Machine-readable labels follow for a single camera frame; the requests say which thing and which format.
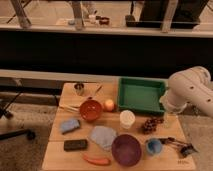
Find small metal cup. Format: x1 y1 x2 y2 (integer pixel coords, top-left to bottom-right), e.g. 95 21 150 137
74 83 84 96

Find light blue cloth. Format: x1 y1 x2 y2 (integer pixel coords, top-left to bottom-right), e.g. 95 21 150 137
89 126 117 151

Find orange bowl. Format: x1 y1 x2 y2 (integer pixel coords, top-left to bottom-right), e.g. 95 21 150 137
79 100 103 122

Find blue sponge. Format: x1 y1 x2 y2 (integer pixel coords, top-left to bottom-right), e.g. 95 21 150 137
60 119 80 134

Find bunch of dark grapes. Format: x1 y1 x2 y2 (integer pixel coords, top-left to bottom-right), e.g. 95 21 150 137
142 118 164 134

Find black eraser block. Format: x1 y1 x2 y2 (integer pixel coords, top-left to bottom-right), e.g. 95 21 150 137
64 139 88 151

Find white cup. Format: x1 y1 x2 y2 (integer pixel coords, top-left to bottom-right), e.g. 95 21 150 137
120 110 135 129

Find green plastic tray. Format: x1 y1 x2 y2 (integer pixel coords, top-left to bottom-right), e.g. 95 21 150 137
117 77 166 115

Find peach fruit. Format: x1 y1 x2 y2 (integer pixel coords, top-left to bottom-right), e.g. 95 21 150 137
104 99 115 112

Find black brush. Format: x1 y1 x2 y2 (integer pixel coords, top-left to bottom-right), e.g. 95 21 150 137
160 137 197 158

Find orange carrot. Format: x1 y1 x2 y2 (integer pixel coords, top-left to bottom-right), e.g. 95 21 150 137
82 155 111 166

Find blue cup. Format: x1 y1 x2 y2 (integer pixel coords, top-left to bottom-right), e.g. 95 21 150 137
145 138 162 155

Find purple bowl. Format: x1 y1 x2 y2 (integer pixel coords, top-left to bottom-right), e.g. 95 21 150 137
111 134 142 167

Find black office chair base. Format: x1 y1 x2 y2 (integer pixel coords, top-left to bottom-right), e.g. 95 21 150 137
0 93 36 140

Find wooden chopsticks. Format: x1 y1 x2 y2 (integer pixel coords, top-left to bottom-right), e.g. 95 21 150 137
59 105 79 113

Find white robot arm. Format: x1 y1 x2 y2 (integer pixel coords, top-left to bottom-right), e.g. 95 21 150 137
160 66 213 118

